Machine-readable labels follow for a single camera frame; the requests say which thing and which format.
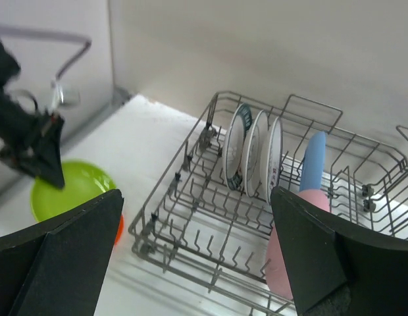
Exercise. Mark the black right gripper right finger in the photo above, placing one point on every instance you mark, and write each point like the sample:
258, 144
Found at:
336, 267

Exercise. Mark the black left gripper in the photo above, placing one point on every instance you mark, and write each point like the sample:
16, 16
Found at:
37, 153

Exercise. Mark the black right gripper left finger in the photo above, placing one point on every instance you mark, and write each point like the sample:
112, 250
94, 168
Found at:
57, 267

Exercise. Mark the pink plate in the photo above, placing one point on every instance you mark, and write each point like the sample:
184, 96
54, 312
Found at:
275, 271

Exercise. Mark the orange plate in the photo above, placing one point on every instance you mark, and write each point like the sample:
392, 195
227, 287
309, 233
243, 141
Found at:
120, 230

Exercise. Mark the blue plate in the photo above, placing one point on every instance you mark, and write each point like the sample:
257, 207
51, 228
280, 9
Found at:
313, 163

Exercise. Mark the patterned white plate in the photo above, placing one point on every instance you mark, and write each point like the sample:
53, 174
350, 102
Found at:
270, 159

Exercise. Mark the white blue-rimmed plate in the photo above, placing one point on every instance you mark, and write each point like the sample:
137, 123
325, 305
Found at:
252, 151

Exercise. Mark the white plate with green rim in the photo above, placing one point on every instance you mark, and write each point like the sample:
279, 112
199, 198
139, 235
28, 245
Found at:
233, 146

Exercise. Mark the left aluminium rail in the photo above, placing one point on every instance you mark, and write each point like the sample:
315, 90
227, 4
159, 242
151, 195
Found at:
59, 141

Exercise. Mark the grey wire dish rack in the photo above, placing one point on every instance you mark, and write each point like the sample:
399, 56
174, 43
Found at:
197, 230

